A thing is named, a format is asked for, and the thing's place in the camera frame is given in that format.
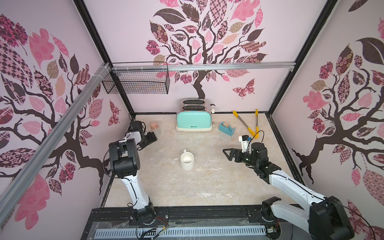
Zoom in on teal tape dispenser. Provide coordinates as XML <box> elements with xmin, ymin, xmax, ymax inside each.
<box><xmin>219</xmin><ymin>122</ymin><xmax>236</xmax><ymax>137</ymax></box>

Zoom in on white ceramic mug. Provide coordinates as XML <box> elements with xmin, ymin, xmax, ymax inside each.
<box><xmin>180</xmin><ymin>150</ymin><xmax>196</xmax><ymax>171</ymax></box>

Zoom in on clear bubble wrap sheet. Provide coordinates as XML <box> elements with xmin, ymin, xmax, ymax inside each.
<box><xmin>139</xmin><ymin>138</ymin><xmax>257</xmax><ymax>201</ymax></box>

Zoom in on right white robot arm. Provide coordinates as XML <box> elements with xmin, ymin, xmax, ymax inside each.
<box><xmin>223</xmin><ymin>142</ymin><xmax>355</xmax><ymax>240</ymax></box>

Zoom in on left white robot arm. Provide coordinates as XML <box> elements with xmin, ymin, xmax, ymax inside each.
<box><xmin>109</xmin><ymin>131</ymin><xmax>155</xmax><ymax>225</ymax></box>

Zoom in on small pink lidded jar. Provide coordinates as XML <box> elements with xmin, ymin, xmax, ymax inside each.
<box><xmin>150</xmin><ymin>122</ymin><xmax>159</xmax><ymax>131</ymax></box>

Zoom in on yellow metal kitchen tongs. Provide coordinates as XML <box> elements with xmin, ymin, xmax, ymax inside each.
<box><xmin>233</xmin><ymin>109</ymin><xmax>259</xmax><ymax>139</ymax></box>

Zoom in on mint green toaster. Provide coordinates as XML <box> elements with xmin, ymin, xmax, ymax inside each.
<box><xmin>176</xmin><ymin>98</ymin><xmax>214</xmax><ymax>132</ymax></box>

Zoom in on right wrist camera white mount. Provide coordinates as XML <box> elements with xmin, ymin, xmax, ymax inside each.
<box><xmin>239</xmin><ymin>135</ymin><xmax>252</xmax><ymax>153</ymax></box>

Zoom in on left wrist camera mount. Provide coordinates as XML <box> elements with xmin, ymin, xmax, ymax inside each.
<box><xmin>127</xmin><ymin>121</ymin><xmax>147</xmax><ymax>135</ymax></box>

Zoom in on black wire basket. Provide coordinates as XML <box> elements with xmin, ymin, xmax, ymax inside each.
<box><xmin>102</xmin><ymin>61</ymin><xmax>171</xmax><ymax>95</ymax></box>

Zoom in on aluminium frame rail back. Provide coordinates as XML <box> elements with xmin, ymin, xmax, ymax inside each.
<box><xmin>112</xmin><ymin>62</ymin><xmax>296</xmax><ymax>72</ymax></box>

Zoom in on aluminium frame rail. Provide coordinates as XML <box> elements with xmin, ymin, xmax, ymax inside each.
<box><xmin>112</xmin><ymin>62</ymin><xmax>296</xmax><ymax>72</ymax></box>
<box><xmin>1</xmin><ymin>63</ymin><xmax>111</xmax><ymax>224</ymax></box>

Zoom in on white slotted cable duct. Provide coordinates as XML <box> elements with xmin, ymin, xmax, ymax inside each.
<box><xmin>94</xmin><ymin>226</ymin><xmax>266</xmax><ymax>240</ymax></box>

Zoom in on aluminium frame rail left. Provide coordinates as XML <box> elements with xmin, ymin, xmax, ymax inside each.
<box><xmin>1</xmin><ymin>63</ymin><xmax>111</xmax><ymax>224</ymax></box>

